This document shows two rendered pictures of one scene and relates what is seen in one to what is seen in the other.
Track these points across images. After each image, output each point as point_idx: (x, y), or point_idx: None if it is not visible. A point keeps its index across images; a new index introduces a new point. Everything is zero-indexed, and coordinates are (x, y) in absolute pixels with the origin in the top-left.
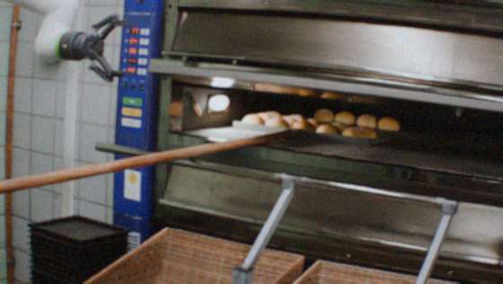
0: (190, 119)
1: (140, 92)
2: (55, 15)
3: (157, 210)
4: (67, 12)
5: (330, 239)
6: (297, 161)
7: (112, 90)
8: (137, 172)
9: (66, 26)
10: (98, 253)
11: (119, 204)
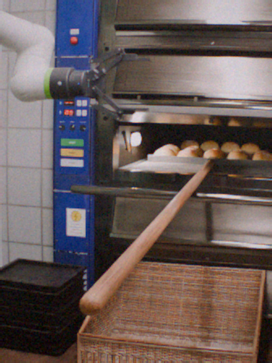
0: (122, 155)
1: (81, 132)
2: (35, 51)
3: (102, 244)
4: (48, 47)
5: None
6: (252, 185)
7: (44, 133)
8: (82, 209)
9: (47, 63)
10: (67, 296)
11: (60, 242)
